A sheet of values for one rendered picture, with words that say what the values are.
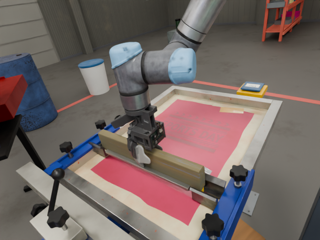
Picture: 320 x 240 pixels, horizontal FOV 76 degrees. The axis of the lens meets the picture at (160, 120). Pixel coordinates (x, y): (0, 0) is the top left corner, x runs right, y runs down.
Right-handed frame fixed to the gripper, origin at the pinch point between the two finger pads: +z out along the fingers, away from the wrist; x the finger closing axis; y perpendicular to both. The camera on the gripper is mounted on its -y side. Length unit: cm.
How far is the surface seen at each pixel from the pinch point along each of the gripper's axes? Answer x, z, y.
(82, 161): -8.5, 5.0, -25.5
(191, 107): 46.2, 7.0, -9.0
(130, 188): -7.8, 7.0, -1.4
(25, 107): 51, 64, -281
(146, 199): -8.2, 7.0, 5.7
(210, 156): 17.3, 7.1, 14.6
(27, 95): 59, 49, -279
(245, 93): 71, 8, 10
